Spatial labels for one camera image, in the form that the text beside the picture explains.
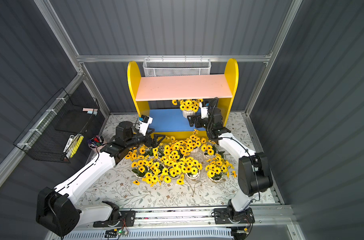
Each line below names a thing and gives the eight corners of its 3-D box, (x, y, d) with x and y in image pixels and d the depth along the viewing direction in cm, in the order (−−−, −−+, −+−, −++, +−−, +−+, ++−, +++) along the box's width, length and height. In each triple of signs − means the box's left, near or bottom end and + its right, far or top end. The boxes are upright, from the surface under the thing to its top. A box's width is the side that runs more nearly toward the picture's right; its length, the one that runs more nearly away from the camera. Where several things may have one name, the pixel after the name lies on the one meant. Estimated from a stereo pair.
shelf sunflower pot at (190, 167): (178, 178, 88) (176, 166, 76) (184, 166, 93) (183, 153, 80) (195, 186, 85) (196, 176, 73) (200, 174, 90) (202, 162, 77)
